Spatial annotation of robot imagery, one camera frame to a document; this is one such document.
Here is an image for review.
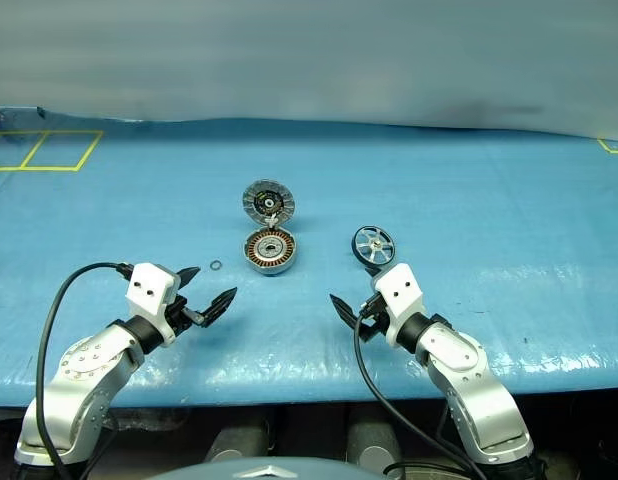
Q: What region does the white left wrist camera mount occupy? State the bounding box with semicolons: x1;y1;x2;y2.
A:
125;262;183;347

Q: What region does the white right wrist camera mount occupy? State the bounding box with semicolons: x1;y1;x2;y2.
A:
372;262;425;349

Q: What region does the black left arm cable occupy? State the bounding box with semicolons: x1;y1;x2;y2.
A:
35;262;135;480

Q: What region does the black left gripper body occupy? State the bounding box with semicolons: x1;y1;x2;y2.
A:
163;294;208;335

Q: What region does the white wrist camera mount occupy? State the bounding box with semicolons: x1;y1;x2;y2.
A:
372;262;425;349
125;262;183;347

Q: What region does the blue plastic table cover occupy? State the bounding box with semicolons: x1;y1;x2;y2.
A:
0;104;618;409

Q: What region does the silver spoked motor rotor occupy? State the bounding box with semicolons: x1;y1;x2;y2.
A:
350;224;398;267

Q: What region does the motor stator with windings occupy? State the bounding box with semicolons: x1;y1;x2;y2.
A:
241;178;296;224

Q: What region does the grey rounded cylinder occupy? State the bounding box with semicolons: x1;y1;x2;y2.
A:
346;418;404;476
204;418;271;464

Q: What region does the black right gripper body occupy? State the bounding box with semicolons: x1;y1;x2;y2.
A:
357;292;391;342

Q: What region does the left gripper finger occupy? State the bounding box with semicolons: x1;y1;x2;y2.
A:
202;286;239;327
175;266;202;292

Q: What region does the silver motor rotor housing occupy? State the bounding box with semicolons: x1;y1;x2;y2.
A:
244;224;296;275

